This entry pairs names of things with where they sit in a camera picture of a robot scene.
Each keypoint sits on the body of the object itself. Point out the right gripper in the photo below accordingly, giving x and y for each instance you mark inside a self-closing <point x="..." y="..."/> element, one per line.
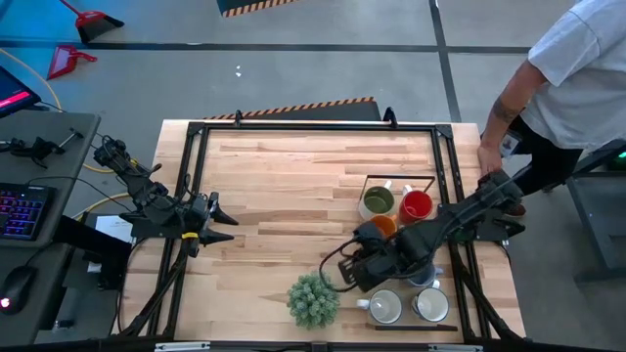
<point x="369" y="264"/>

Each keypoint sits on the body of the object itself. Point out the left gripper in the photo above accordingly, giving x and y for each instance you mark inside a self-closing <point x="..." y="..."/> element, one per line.
<point x="203" y="215"/>

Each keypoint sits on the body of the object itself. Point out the orange faceted mug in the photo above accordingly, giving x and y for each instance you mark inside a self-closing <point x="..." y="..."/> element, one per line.
<point x="385" y="226"/>

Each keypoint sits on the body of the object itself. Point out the plain white ceramic mug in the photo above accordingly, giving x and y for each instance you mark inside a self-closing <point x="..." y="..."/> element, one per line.
<point x="385" y="308"/>

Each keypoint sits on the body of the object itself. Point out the lavender ceramic mug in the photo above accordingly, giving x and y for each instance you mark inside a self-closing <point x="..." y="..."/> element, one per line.
<point x="426" y="281"/>

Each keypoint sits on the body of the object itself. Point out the red ceramic mug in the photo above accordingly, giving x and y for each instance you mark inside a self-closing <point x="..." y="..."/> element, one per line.
<point x="415" y="207"/>

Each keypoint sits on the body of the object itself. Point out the white mug blue floral print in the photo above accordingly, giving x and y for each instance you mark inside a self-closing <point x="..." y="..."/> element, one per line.
<point x="430" y="305"/>

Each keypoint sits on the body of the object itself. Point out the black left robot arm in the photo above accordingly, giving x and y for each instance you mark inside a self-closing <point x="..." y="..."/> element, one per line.
<point x="147" y="195"/>

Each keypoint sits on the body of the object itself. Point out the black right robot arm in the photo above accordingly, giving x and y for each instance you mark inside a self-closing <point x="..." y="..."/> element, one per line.
<point x="460" y="215"/>

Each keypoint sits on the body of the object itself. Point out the wooden riser shelf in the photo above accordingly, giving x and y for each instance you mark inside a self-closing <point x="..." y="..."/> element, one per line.
<point x="406" y="294"/>

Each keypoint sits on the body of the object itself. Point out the succulent plant patterned grey pot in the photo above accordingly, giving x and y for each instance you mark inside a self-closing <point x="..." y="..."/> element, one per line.
<point x="313" y="300"/>

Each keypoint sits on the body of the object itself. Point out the white paper sheet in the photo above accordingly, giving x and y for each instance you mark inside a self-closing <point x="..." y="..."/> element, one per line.
<point x="110" y="227"/>

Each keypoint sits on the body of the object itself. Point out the black angled support beam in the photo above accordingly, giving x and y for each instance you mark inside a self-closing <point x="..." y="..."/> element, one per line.
<point x="98" y="244"/>

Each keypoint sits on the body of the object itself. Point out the black orange striped ramp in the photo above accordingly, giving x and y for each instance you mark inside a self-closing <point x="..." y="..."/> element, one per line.
<point x="318" y="113"/>
<point x="259" y="6"/>

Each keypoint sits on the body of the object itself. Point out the person's hand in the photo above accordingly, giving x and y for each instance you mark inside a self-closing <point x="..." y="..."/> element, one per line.
<point x="489" y="159"/>

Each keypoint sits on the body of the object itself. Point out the white id badge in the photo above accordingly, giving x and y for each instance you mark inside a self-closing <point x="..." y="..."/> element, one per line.
<point x="509" y="144"/>

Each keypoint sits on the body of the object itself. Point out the black backlit keyboard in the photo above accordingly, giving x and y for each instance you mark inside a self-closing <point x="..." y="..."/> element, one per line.
<point x="22" y="212"/>

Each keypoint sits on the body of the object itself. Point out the grey desk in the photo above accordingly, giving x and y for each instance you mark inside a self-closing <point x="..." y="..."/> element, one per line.
<point x="19" y="254"/>

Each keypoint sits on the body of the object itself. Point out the black computer mouse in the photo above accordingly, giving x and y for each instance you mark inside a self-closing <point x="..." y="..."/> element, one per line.
<point x="17" y="288"/>

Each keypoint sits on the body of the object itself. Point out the red dustpan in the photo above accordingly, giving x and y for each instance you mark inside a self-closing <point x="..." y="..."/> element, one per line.
<point x="66" y="61"/>

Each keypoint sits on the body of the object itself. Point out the dark grey metal cart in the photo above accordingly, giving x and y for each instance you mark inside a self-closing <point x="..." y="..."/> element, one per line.
<point x="596" y="215"/>

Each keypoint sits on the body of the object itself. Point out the red broom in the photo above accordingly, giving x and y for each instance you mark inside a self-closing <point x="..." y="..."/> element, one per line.
<point x="95" y="24"/>

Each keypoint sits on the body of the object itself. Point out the dark monitor screen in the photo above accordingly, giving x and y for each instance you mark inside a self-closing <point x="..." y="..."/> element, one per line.
<point x="14" y="93"/>

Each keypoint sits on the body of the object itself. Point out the person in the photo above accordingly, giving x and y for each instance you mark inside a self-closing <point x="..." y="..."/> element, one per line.
<point x="577" y="73"/>

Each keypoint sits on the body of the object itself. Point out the silver metal bracket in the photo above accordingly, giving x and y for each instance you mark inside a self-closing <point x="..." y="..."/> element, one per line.
<point x="455" y="348"/>
<point x="181" y="347"/>

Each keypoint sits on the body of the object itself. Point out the black aluminium table frame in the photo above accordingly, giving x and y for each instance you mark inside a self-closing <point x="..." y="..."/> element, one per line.
<point x="318" y="126"/>

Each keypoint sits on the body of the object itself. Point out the black desk clamp mount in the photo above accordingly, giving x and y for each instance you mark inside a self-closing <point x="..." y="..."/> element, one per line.
<point x="39" y="146"/>

